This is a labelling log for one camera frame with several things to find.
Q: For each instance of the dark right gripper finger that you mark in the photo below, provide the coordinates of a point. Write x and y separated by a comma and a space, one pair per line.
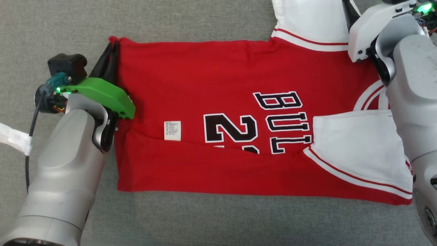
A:
349, 6

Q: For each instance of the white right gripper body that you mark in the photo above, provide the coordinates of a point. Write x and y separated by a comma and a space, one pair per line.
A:
375, 27

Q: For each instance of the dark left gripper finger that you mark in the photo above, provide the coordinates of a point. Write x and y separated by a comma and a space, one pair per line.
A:
100, 65
115, 65

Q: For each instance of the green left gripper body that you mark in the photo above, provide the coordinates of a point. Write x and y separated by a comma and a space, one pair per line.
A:
102, 94

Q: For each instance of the red and white jersey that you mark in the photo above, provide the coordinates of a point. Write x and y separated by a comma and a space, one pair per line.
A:
222, 75

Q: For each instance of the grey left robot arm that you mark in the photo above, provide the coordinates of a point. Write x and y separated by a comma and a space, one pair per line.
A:
65, 177

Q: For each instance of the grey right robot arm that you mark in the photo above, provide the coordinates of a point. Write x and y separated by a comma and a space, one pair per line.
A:
413, 102

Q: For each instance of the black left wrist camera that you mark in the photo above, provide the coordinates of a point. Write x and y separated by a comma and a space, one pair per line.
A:
68, 66

